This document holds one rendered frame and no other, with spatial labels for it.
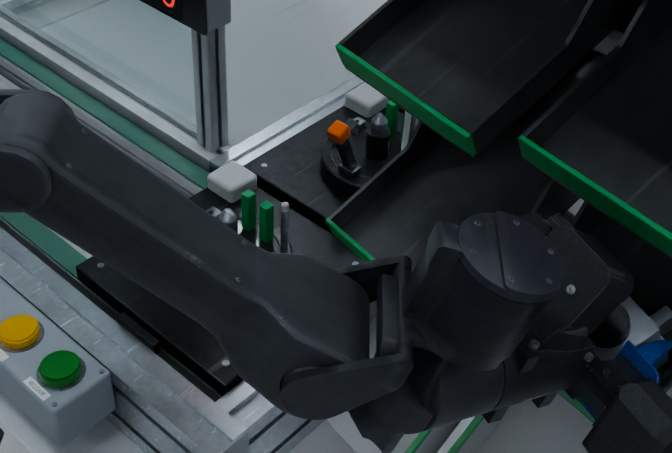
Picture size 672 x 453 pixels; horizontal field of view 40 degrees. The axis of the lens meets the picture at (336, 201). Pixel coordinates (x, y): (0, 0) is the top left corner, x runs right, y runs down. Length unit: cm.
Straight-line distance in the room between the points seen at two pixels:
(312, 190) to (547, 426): 47
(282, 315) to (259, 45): 120
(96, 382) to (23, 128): 56
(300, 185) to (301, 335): 70
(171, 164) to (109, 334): 31
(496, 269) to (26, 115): 23
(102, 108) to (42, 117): 90
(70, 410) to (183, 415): 11
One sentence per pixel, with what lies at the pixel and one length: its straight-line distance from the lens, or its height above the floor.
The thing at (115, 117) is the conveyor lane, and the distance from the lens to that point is 133.
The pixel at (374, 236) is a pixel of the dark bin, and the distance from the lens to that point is 75.
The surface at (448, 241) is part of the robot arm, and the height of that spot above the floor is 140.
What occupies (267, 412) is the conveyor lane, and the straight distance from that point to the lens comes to 93.
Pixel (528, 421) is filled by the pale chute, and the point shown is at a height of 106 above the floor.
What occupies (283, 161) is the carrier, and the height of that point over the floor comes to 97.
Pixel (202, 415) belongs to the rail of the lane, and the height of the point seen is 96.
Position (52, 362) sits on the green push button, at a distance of 98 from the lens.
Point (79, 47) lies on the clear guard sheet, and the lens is 141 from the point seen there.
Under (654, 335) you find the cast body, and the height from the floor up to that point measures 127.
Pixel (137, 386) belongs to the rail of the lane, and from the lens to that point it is 96.
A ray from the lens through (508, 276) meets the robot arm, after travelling 45.
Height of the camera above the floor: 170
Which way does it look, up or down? 40 degrees down
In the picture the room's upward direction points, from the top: 4 degrees clockwise
